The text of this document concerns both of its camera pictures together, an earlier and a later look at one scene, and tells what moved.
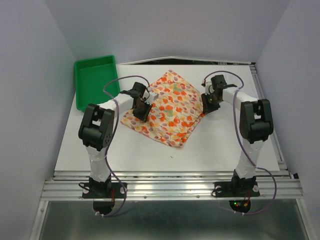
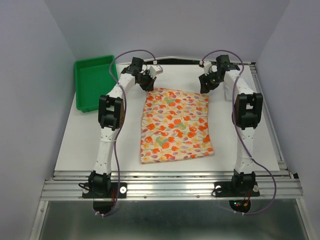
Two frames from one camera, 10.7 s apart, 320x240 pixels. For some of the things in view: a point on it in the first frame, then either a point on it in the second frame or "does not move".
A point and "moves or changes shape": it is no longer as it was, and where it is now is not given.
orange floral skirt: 176,108 moves or changes shape
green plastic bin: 96,79 does not move
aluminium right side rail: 283,166 does not move
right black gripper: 207,108 -> 205,87
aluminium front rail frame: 167,185 does not move
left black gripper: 143,116 -> 149,86
